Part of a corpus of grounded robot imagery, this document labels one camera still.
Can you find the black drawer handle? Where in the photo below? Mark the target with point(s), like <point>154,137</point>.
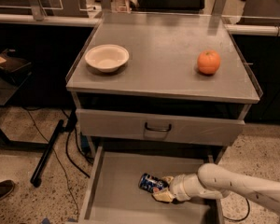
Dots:
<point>159,130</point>

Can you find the grey cabinet with counter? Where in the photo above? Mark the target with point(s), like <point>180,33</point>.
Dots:
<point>161,76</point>

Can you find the blue pepsi can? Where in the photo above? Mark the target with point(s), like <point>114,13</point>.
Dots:
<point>149,183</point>

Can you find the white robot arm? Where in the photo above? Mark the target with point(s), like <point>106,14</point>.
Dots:
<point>214,182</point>

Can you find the white bowl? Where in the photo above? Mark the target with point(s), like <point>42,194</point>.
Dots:
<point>107,58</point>

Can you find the dark shoe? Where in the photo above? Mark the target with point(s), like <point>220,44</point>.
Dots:
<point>6,187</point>

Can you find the closed grey top drawer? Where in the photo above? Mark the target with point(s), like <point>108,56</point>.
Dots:
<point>128,125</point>

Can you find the orange fruit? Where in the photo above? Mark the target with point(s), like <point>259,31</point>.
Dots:
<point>208,62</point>

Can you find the open grey middle drawer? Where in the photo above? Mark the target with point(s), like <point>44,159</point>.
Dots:
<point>114,197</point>

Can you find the black box on shelf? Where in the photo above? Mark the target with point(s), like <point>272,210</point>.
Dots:
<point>14,69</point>

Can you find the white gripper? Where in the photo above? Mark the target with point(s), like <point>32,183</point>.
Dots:
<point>177,187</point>

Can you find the black stand leg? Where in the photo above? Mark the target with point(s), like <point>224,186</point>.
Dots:
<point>71,122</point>

